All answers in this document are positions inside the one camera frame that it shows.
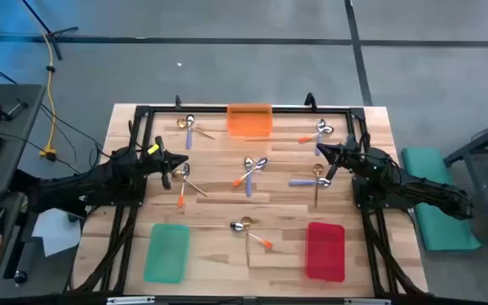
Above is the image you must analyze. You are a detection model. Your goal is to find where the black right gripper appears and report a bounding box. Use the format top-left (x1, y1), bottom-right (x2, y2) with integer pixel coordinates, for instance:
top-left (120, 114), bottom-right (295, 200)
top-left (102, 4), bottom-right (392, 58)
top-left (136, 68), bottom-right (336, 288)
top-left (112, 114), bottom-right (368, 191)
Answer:
top-left (316, 136), bottom-right (376, 182)

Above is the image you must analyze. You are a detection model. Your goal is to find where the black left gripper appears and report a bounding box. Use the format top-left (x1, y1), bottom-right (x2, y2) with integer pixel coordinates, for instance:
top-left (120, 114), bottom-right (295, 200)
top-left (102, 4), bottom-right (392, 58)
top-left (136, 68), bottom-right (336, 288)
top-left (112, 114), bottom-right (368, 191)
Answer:
top-left (136, 135), bottom-right (190, 191)

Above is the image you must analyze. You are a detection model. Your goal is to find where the orange-handled silver spoon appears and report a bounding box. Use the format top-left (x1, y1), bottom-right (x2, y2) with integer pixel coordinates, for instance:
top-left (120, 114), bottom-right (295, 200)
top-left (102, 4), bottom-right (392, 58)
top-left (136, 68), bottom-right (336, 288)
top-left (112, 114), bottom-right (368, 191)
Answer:
top-left (232, 157), bottom-right (269, 188)
top-left (297, 125), bottom-right (335, 145)
top-left (230, 221), bottom-right (274, 250)
top-left (176, 163), bottom-right (191, 208)

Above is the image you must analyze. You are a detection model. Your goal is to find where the gold spoon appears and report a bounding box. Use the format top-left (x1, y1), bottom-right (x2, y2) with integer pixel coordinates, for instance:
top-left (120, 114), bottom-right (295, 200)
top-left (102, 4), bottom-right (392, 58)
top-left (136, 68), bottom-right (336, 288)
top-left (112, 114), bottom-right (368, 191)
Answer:
top-left (176, 118), bottom-right (217, 141)
top-left (241, 216), bottom-right (253, 269)
top-left (312, 163), bottom-right (325, 210)
top-left (171, 169), bottom-right (209, 198)

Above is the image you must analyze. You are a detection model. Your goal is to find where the purple-handled silver spoon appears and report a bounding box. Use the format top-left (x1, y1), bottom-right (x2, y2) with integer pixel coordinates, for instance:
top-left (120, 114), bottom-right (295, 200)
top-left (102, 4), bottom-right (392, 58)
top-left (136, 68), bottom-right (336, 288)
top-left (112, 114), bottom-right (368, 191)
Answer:
top-left (288, 177), bottom-right (332, 188)
top-left (185, 114), bottom-right (196, 151)
top-left (314, 118), bottom-right (328, 157)
top-left (243, 156), bottom-right (255, 197)

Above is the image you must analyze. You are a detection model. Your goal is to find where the green plastic bin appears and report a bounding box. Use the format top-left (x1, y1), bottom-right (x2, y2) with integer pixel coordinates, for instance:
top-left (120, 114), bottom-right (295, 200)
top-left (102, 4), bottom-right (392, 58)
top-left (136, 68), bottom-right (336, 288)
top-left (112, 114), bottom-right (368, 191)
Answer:
top-left (142, 223), bottom-right (191, 284)

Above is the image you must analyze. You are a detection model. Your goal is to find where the orange plastic bin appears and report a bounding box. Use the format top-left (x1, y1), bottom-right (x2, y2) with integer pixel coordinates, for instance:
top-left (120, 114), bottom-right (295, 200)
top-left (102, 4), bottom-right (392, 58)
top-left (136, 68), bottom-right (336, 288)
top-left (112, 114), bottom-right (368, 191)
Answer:
top-left (226, 103), bottom-right (274, 137)

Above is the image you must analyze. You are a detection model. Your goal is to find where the red plastic bin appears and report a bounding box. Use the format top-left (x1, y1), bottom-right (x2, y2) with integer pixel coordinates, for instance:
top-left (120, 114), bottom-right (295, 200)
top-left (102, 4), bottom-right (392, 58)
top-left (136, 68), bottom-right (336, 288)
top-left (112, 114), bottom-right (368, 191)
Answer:
top-left (305, 221), bottom-right (347, 283)

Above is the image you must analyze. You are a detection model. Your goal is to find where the white paper sheet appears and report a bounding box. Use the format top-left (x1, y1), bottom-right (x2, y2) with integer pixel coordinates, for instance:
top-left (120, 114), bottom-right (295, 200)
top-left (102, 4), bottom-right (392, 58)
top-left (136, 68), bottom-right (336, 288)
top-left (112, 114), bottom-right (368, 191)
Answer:
top-left (30, 207), bottom-right (83, 258)

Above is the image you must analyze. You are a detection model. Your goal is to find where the teal foam mat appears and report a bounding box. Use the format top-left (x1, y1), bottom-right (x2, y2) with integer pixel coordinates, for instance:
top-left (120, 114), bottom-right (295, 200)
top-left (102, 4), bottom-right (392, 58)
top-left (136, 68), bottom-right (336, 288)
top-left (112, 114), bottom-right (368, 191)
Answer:
top-left (401, 147), bottom-right (482, 252)

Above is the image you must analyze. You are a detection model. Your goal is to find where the dark grey side table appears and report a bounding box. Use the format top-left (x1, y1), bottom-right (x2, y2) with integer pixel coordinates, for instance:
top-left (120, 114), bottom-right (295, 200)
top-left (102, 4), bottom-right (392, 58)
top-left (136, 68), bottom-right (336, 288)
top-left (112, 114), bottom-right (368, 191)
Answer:
top-left (443, 109), bottom-right (488, 245)

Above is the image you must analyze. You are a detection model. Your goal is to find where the black desk beam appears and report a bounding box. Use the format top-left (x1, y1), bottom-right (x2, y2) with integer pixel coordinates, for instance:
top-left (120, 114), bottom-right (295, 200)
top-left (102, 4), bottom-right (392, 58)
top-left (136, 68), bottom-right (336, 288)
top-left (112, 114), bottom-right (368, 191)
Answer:
top-left (8, 168), bottom-right (42, 196)

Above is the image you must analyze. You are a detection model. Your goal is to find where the grey desk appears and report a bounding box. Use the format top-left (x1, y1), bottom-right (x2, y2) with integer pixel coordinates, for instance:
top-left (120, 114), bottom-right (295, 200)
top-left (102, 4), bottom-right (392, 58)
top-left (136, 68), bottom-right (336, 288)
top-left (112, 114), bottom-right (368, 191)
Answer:
top-left (0, 83), bottom-right (47, 300)

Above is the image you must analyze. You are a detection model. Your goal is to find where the black tripod stand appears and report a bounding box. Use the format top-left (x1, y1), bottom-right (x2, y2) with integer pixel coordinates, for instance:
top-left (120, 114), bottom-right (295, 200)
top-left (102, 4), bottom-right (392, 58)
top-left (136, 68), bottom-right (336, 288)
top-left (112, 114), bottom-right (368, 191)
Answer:
top-left (21, 0), bottom-right (80, 61)

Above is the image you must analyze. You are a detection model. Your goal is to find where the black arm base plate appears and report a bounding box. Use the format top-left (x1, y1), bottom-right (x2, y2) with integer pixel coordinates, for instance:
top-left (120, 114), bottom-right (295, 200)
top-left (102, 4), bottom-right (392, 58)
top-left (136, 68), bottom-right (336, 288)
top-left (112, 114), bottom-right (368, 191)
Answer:
top-left (352, 175), bottom-right (417, 211)
top-left (85, 186), bottom-right (147, 209)

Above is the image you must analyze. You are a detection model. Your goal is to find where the black metal table frame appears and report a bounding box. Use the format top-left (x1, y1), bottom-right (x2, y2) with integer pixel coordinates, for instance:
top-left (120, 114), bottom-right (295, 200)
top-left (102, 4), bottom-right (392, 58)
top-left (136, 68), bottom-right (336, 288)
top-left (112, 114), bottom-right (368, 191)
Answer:
top-left (64, 104), bottom-right (430, 297)

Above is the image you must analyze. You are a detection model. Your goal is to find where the black floor cable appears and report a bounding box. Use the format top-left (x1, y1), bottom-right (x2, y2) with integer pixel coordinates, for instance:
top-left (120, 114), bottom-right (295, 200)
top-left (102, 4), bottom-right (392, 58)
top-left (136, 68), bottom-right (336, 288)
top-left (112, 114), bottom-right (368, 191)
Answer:
top-left (38, 103), bottom-right (112, 175)

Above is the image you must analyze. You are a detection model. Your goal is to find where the silver metal bracket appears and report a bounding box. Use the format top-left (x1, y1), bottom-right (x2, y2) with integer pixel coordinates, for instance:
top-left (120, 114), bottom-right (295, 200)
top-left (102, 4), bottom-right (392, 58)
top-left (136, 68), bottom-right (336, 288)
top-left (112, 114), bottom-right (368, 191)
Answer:
top-left (106, 296), bottom-right (156, 305)
top-left (343, 297), bottom-right (391, 305)

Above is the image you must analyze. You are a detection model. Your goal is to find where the yellow floor cable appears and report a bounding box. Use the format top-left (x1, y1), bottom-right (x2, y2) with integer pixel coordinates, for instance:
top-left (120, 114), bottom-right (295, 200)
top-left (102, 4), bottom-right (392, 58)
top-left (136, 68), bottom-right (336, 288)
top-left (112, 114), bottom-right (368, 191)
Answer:
top-left (38, 33), bottom-right (58, 161)

